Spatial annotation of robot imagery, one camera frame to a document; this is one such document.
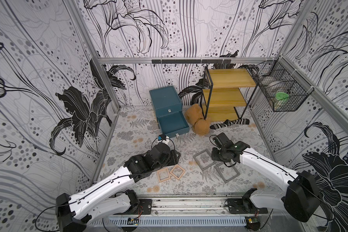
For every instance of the pink brooch box left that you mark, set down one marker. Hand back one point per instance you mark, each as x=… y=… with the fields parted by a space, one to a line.
x=163 y=175

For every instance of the grey brooch box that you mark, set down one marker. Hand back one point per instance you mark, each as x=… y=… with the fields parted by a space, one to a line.
x=227 y=174
x=204 y=160

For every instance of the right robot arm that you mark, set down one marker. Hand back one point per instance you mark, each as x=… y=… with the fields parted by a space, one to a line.
x=299 y=194

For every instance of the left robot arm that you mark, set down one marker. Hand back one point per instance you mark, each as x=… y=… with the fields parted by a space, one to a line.
x=111 y=195

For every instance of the grey brooch box lower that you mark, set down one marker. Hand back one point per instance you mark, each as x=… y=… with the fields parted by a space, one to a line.
x=227 y=174

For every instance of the teal drawer cabinet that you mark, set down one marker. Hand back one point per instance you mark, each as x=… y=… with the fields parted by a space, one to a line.
x=168 y=109

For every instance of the brown teddy bear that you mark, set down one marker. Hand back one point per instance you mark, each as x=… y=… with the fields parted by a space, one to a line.
x=194 y=116

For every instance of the striped sock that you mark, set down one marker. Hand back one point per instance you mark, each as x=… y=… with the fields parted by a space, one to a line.
x=229 y=123

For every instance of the yellow wooden shelf rack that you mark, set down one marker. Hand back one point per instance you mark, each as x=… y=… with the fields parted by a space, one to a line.
x=222 y=98

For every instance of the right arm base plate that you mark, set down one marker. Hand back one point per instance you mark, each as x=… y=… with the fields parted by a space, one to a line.
x=241 y=206

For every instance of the pink brooch box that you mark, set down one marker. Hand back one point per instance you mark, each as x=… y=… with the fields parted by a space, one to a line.
x=163 y=175
x=177 y=172

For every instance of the white slotted cable duct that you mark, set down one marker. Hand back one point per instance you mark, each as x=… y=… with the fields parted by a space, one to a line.
x=172 y=221

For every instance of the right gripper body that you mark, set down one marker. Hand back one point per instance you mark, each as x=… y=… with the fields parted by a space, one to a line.
x=218 y=153

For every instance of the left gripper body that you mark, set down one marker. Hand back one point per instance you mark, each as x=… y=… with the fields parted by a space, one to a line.
x=168 y=159

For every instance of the green lidded cup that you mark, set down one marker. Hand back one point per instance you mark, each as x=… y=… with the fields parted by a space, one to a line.
x=280 y=99

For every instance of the pink brooch box right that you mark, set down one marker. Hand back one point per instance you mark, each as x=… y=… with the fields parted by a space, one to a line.
x=177 y=172

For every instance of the black wire basket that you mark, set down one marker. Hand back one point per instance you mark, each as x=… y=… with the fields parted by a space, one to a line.
x=273 y=77

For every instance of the grey brooch box upper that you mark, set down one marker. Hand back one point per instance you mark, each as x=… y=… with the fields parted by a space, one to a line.
x=204 y=160

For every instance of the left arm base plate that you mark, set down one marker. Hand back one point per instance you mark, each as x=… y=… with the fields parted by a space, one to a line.
x=143 y=208

